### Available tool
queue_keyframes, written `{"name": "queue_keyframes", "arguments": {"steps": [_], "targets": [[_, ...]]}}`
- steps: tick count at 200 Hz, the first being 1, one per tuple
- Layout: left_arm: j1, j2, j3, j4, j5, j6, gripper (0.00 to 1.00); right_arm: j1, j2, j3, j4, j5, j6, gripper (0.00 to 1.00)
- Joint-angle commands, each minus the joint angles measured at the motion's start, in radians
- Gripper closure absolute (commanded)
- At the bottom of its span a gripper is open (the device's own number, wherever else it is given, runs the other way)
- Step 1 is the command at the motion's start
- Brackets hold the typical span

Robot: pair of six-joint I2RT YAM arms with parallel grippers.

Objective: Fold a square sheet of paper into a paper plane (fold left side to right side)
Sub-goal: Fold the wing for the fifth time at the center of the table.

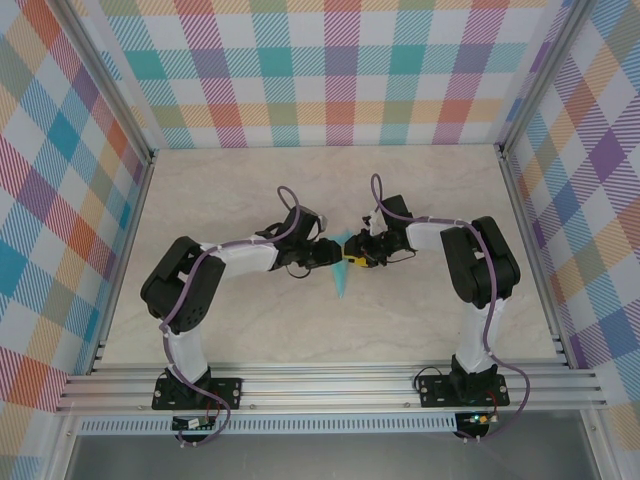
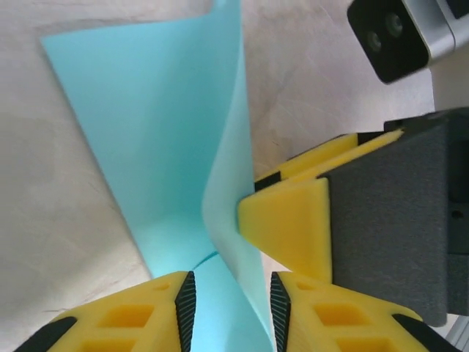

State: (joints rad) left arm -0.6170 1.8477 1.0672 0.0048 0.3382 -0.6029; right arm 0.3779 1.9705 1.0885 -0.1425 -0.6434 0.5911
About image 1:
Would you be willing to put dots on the teal cloth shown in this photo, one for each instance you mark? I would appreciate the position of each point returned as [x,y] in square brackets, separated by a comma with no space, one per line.
[341,280]

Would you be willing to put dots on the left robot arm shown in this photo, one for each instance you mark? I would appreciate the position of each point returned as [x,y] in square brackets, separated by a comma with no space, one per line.
[180,295]

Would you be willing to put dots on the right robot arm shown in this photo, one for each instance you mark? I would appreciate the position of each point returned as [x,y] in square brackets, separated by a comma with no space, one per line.
[480,265]

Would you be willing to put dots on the aluminium mounting rail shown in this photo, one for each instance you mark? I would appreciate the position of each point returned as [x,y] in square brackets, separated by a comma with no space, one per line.
[325,387]

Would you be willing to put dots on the aluminium side rail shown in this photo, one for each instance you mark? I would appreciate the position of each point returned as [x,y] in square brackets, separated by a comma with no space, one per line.
[532,250]
[120,260]

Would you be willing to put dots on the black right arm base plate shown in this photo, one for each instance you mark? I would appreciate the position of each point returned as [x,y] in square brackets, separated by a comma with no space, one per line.
[432,392]

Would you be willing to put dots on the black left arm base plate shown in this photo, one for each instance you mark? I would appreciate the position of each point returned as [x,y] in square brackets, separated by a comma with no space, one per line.
[230,392]

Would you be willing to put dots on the aluminium frame post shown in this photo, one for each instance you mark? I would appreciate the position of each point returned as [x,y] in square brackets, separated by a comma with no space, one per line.
[540,75]
[110,85]

